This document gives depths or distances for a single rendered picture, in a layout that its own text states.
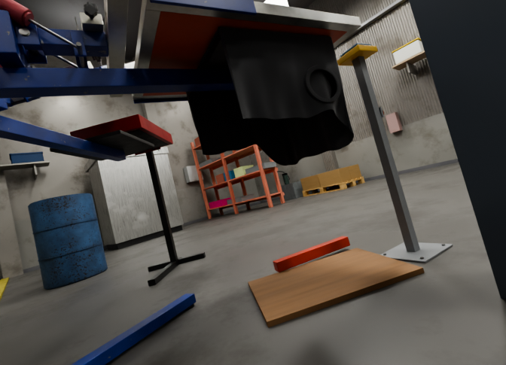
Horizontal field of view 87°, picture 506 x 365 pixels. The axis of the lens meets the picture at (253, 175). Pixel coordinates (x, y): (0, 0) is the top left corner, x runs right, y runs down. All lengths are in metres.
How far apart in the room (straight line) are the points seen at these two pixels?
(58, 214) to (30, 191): 4.25
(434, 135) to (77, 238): 6.72
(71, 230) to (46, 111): 5.15
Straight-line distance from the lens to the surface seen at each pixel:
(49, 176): 7.70
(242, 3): 0.91
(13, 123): 1.36
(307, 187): 7.25
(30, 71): 0.99
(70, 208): 3.40
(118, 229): 6.25
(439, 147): 7.09
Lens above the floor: 0.43
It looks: 4 degrees up
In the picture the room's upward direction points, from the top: 14 degrees counter-clockwise
